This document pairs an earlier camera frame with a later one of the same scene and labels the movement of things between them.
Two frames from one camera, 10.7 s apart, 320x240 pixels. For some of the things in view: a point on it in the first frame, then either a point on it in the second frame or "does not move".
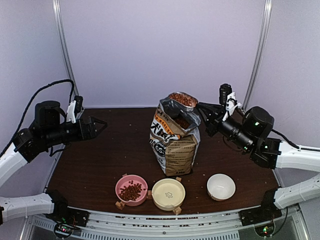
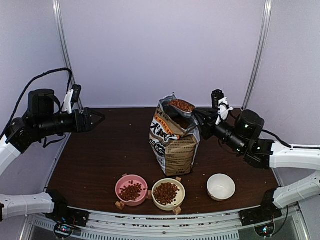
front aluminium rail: x=227 y=225 does not move
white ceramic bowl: x=220 y=187 does not move
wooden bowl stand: x=120 y=204 does not move
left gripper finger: x=105 y=125 to x=96 y=119
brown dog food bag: x=175 y=137 does not move
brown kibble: x=183 y=99 to x=183 y=105
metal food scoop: x=188 y=102 to x=187 y=108
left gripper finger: x=104 y=122 to x=95 y=113
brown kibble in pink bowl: x=131 y=192 does not move
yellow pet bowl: x=168 y=194 does not move
